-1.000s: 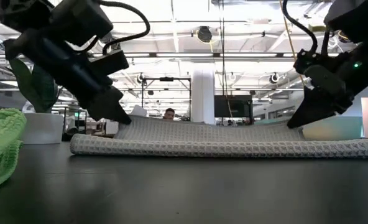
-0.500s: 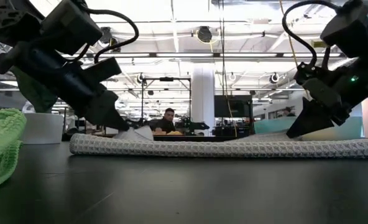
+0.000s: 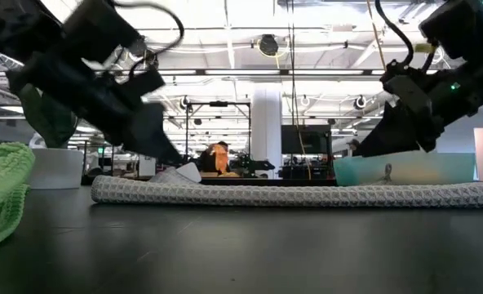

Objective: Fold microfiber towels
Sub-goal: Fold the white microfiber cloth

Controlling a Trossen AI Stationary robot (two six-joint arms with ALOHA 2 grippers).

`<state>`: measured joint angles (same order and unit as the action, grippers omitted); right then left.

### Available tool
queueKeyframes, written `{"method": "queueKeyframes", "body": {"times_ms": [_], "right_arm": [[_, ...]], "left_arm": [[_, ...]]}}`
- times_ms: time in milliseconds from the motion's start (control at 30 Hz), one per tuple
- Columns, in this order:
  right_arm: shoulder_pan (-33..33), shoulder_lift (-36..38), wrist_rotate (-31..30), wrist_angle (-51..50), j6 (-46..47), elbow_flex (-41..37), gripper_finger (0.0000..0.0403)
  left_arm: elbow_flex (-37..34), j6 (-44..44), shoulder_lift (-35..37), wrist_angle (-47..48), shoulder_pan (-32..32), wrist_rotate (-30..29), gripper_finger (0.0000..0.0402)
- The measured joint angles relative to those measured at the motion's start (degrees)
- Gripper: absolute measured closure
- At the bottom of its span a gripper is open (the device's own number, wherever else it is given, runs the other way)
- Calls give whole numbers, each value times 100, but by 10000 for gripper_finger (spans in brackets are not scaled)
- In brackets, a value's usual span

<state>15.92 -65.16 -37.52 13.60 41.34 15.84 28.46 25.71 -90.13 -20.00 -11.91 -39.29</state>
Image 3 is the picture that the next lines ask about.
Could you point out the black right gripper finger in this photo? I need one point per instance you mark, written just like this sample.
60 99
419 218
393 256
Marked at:
388 139

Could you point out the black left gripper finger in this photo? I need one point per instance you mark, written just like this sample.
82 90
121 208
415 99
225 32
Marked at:
156 139

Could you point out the teal plastic bin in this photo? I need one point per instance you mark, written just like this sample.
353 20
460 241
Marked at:
355 169

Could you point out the grey waffle weave towel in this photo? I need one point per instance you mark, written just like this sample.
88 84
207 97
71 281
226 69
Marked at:
266 196

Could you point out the lime green microfiber towel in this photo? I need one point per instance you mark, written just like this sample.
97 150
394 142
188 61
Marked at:
1 192

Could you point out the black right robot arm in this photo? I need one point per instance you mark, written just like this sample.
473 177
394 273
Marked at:
462 24

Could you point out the small yellow tag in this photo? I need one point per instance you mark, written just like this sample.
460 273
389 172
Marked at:
425 47

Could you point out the person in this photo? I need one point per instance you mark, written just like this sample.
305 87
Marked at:
215 159

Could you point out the fake plant in white pot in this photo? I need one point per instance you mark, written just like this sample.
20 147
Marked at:
56 167

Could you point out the black distant machine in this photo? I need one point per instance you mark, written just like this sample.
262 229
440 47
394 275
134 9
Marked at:
253 164

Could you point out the white round pillar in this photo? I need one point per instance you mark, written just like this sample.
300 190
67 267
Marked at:
266 130

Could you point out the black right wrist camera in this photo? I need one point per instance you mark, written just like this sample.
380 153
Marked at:
404 90

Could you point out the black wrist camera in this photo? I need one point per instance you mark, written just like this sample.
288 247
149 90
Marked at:
404 90
147 85

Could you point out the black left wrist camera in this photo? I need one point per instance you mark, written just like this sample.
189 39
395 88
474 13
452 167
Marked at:
147 85

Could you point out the black wall screen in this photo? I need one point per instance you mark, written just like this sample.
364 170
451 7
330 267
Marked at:
307 139

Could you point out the black table frame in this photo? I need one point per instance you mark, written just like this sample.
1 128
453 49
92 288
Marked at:
266 182

